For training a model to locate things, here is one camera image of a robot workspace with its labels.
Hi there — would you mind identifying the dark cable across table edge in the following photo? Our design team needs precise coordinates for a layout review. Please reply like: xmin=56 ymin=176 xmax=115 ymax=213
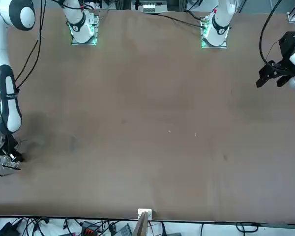
xmin=156 ymin=13 xmax=204 ymax=28

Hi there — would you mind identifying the black hub with red ports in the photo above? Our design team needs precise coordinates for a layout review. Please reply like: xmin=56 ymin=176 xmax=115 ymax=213
xmin=81 ymin=221 xmax=100 ymax=236

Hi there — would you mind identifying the flat black box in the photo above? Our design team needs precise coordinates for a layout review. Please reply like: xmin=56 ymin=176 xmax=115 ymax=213
xmin=0 ymin=221 xmax=19 ymax=236

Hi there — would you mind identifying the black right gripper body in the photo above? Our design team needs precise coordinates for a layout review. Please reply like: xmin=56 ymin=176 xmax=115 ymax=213
xmin=0 ymin=132 xmax=17 ymax=154

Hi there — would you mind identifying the clear glass alcohol lamp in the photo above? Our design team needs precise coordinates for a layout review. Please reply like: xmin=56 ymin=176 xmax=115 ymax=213
xmin=3 ymin=155 xmax=17 ymax=169

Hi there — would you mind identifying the black cable with white tag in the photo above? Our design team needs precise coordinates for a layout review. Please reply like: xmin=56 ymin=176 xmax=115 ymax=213
xmin=13 ymin=0 xmax=47 ymax=90

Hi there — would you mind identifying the white power strip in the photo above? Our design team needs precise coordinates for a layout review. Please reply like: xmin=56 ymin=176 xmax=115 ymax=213
xmin=137 ymin=2 xmax=168 ymax=14

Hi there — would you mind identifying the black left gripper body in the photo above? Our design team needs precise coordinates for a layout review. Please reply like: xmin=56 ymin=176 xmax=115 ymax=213
xmin=279 ymin=31 xmax=295 ymax=63

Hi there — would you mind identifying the black curved arm cable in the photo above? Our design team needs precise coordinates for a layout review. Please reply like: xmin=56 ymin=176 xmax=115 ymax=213
xmin=259 ymin=0 xmax=285 ymax=65

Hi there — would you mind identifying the silver aluminium frame post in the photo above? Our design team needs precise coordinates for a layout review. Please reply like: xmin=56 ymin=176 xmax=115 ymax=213
xmin=133 ymin=208 xmax=153 ymax=236

